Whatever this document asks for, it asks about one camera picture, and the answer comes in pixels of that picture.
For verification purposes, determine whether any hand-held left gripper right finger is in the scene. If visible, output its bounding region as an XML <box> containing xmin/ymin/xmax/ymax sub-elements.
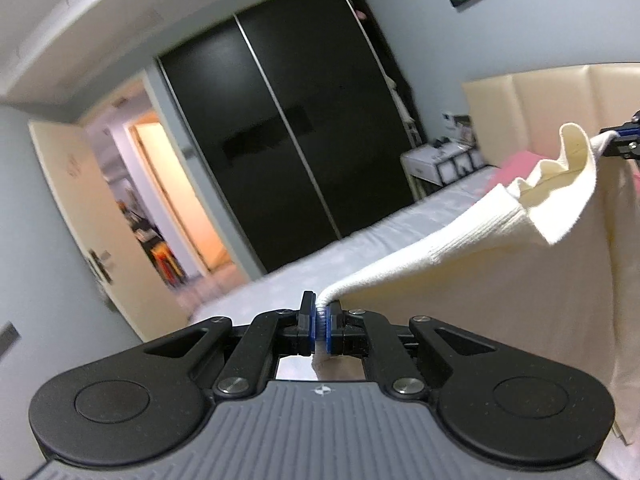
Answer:
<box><xmin>324</xmin><ymin>300</ymin><xmax>497</xmax><ymax>402</ymax></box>

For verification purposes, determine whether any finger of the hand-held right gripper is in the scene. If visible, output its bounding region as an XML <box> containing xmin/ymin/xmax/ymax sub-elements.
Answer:
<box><xmin>602</xmin><ymin>139</ymin><xmax>640</xmax><ymax>162</ymax></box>
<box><xmin>599</xmin><ymin>109</ymin><xmax>640</xmax><ymax>141</ymax></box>

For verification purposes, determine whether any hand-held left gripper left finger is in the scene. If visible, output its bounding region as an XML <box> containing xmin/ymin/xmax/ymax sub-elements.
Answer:
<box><xmin>144</xmin><ymin>291</ymin><xmax>318</xmax><ymax>402</ymax></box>

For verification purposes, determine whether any cream knit garment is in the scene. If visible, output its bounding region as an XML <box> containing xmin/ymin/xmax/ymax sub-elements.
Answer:
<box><xmin>312</xmin><ymin>122</ymin><xmax>640</xmax><ymax>446</ymax></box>

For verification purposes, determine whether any cream padded headboard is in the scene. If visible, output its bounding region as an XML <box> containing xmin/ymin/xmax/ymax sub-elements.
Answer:
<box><xmin>462</xmin><ymin>62</ymin><xmax>640</xmax><ymax>183</ymax></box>

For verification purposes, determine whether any pink pillow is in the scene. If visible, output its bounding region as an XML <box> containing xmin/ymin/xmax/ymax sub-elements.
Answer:
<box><xmin>492</xmin><ymin>150</ymin><xmax>545</xmax><ymax>187</ymax></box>

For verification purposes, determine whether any bed with polka-dot sheet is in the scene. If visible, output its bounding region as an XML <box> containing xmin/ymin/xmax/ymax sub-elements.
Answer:
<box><xmin>187</xmin><ymin>165</ymin><xmax>640</xmax><ymax>480</ymax></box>

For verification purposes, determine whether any white nightstand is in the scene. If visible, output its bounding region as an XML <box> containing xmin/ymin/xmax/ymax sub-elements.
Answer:
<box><xmin>400</xmin><ymin>141</ymin><xmax>488</xmax><ymax>201</ymax></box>

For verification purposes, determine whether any black sliding-door wardrobe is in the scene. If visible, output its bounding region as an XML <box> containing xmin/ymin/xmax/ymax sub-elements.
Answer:
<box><xmin>157</xmin><ymin>0</ymin><xmax>426</xmax><ymax>277</ymax></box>

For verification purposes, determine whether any cream room door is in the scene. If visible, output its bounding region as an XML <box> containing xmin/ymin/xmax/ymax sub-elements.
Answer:
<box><xmin>27</xmin><ymin>119</ymin><xmax>192</xmax><ymax>347</ymax></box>

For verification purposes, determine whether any metal door handle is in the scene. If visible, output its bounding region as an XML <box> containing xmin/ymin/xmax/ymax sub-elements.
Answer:
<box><xmin>86</xmin><ymin>249</ymin><xmax>115</xmax><ymax>284</ymax></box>

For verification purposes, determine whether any grey wall switch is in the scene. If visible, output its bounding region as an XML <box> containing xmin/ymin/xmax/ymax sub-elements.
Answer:
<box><xmin>0</xmin><ymin>321</ymin><xmax>22</xmax><ymax>359</ymax></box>

